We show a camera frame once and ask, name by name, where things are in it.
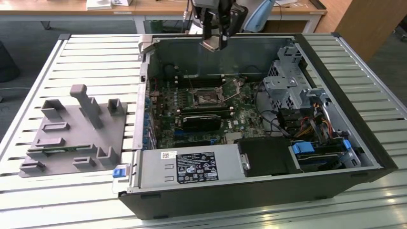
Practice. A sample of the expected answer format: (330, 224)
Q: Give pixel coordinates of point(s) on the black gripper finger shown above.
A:
(206, 23)
(226, 28)

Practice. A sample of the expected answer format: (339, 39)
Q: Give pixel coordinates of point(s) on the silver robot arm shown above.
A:
(194, 28)

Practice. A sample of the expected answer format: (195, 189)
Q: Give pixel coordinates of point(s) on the CPU socket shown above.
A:
(207, 97)

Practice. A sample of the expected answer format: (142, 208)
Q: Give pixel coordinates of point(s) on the white box blue print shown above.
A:
(122, 2)

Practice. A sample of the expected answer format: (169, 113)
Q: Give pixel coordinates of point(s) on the metal drive cage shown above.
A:
(286, 83)

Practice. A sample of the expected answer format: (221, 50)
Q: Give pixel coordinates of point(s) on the white cardboard box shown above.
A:
(99, 6)

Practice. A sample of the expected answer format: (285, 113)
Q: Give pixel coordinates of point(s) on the green motherboard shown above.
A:
(245, 119)

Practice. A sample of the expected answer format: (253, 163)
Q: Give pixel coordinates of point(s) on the black graphics card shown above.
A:
(201, 122)

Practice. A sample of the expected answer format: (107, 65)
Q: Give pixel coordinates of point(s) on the wooden cabinet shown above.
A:
(366, 23)

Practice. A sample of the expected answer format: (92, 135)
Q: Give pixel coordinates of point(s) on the silver chipset heatsink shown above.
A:
(234, 138)

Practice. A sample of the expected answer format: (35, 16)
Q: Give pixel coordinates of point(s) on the wooden desk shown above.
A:
(47, 10)

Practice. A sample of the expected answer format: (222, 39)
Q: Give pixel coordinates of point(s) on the black plastic shroud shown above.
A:
(267, 155)

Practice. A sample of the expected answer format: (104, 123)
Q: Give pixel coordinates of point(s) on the blue disk carrier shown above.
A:
(301, 148)

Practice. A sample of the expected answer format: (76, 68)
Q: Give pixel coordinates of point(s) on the grey parts rack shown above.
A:
(79, 133)

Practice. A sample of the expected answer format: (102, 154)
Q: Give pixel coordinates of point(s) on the grey power supply unit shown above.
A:
(153, 171)

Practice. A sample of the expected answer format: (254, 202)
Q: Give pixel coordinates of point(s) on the green RAM stick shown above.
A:
(71, 149)

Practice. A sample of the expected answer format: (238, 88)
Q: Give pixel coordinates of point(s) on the blue case latch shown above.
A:
(119, 172)

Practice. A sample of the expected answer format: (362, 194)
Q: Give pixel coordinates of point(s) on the black PC case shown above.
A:
(222, 202)

